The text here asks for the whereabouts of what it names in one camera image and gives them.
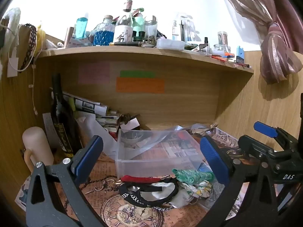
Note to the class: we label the mint green spray bottle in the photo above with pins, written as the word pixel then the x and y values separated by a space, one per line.
pixel 139 23

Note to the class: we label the red hair band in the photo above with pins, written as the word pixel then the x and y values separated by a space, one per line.
pixel 139 179

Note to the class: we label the blue rectangular clip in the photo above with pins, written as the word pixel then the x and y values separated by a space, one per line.
pixel 240 55

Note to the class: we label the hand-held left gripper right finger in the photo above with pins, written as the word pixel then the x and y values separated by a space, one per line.
pixel 213 160

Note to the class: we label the yellow object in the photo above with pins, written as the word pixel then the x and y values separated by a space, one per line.
pixel 40 39

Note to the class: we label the clear bottle with white label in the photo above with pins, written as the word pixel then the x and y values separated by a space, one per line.
pixel 123 28

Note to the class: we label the black headband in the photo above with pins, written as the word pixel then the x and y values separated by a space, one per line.
pixel 170 195

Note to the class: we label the white yellow floral cloth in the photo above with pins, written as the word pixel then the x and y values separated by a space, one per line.
pixel 200 189

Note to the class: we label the glass bottle with blue liquid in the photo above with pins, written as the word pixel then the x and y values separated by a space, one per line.
pixel 103 34

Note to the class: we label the dark pen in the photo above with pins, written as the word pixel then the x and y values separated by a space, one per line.
pixel 125 43

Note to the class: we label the pink striped curtain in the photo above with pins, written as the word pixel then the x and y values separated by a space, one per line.
pixel 272 28

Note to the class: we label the clear plastic storage box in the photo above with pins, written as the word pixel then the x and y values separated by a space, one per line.
pixel 151 160

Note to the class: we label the beige mug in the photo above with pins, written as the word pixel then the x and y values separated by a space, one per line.
pixel 37 144

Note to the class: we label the white translucent plastic case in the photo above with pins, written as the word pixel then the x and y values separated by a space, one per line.
pixel 170 44

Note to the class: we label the small glass jar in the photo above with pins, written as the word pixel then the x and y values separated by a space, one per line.
pixel 223 39

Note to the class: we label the rolled newspaper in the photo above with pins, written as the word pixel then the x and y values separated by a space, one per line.
pixel 87 105

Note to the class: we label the white face mask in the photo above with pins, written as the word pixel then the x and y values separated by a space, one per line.
pixel 156 194

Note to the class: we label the white plastic bag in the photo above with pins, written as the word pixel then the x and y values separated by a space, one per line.
pixel 10 28

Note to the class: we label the clear acrylic organizer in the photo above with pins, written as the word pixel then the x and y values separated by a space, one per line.
pixel 184 28

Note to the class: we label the white paper card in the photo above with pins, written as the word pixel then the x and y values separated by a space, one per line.
pixel 130 124

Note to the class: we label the green sticky note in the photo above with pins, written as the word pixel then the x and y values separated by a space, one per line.
pixel 137 74

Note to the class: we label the green knitted scrunchie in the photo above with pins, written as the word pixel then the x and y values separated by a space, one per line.
pixel 193 175

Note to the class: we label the clear drinking glass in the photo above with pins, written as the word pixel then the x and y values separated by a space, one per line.
pixel 150 28

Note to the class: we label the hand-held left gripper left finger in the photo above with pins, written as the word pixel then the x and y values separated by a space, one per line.
pixel 88 157

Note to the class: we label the cardboard tube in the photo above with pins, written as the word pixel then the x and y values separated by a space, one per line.
pixel 69 37

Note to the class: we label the dark wine bottle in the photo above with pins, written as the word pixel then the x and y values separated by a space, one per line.
pixel 62 123

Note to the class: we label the orange sticky note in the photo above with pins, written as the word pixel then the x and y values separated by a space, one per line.
pixel 140 85

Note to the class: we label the pink sticky note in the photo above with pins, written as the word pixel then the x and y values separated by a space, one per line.
pixel 94 73

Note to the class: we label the clear plastic bag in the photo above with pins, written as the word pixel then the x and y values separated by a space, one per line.
pixel 99 134

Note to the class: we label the brown clock print table mat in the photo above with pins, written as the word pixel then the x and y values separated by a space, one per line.
pixel 132 215

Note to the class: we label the wooden shelf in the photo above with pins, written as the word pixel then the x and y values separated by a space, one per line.
pixel 146 52

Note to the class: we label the light blue liquid bottle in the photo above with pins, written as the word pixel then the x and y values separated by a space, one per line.
pixel 82 28

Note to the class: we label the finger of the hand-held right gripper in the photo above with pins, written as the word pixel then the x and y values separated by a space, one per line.
pixel 265 128
pixel 254 145

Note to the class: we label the orange pen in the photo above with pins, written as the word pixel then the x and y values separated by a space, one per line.
pixel 222 56

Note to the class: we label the stack of small books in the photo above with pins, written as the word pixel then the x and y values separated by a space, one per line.
pixel 110 121

